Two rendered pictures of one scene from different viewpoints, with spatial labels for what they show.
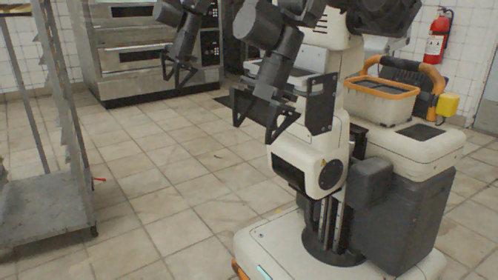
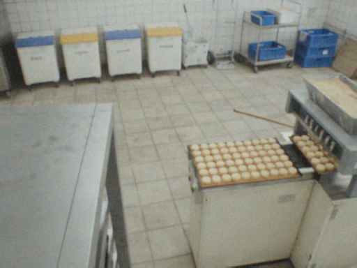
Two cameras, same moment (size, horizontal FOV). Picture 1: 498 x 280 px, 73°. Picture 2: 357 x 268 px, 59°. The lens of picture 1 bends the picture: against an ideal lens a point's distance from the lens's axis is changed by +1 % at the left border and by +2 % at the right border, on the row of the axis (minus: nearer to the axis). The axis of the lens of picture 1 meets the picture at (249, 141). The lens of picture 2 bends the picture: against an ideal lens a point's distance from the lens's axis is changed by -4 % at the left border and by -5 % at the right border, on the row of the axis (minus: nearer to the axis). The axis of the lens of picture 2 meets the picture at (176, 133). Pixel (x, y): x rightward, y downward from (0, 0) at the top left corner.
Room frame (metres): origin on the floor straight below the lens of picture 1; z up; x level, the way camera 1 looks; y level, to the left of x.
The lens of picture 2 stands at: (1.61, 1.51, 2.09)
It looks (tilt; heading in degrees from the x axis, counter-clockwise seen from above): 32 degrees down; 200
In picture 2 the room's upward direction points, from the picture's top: straight up
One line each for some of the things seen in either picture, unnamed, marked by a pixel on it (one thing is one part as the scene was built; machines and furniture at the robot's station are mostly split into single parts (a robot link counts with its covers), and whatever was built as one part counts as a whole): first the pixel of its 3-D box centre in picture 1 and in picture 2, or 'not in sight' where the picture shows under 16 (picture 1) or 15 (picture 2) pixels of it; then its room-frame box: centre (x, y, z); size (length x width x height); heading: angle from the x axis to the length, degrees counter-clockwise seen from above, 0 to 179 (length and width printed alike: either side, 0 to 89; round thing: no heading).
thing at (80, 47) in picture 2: not in sight; (81, 56); (-2.49, -1.57, 0.38); 0.64 x 0.54 x 0.77; 35
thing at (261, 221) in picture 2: not in sight; (244, 212); (-0.03, 1.42, 0.45); 0.70 x 0.34 x 0.90; 119
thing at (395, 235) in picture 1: (360, 170); not in sight; (1.12, -0.43, 0.59); 0.55 x 0.34 x 0.83; 34
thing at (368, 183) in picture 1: (327, 176); not in sight; (0.93, -0.25, 0.68); 0.28 x 0.27 x 0.25; 34
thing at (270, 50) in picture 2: not in sight; (266, 50); (-4.18, 1.09, 0.29); 0.56 x 0.38 x 0.20; 132
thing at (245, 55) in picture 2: not in sight; (269, 35); (-4.18, 1.10, 0.57); 0.85 x 0.58 x 1.13; 131
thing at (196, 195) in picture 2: not in sight; (194, 182); (0.15, 1.10, 0.77); 0.24 x 0.04 x 0.14; 29
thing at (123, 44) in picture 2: not in sight; (123, 52); (-2.86, -1.04, 0.38); 0.64 x 0.54 x 0.77; 33
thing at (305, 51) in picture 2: not in sight; (314, 48); (-4.65, 1.92, 0.30); 0.60 x 0.40 x 0.20; 124
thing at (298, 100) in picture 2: not in sight; (332, 137); (-0.28, 1.86, 1.01); 0.72 x 0.33 x 0.34; 29
